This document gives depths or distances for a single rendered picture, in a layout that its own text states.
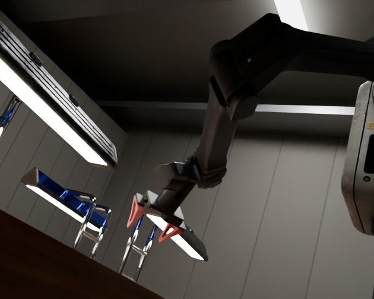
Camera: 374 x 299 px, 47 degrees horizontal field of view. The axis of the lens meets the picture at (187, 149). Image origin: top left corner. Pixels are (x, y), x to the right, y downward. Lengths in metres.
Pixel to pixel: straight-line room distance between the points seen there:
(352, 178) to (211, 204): 2.28
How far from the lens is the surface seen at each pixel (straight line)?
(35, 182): 1.78
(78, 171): 3.59
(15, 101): 1.13
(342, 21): 2.80
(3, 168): 3.14
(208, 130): 0.81
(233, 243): 3.09
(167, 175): 0.96
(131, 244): 1.74
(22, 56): 0.90
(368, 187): 1.06
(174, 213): 1.07
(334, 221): 2.97
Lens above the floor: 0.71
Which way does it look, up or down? 22 degrees up
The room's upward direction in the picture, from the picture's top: 20 degrees clockwise
